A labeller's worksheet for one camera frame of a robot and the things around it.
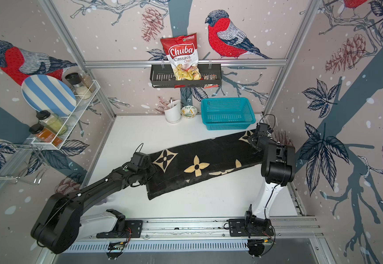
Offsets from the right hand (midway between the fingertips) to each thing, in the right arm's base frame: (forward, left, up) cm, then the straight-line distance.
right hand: (252, 138), depth 104 cm
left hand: (-24, +55, +3) cm, 60 cm away
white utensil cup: (+14, +53, +6) cm, 55 cm away
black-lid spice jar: (+2, +96, +34) cm, 102 cm away
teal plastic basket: (+25, +14, -2) cm, 28 cm away
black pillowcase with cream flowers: (-22, +47, +1) cm, 52 cm away
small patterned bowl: (+24, +43, -1) cm, 50 cm away
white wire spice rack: (-10, +92, +33) cm, 98 cm away
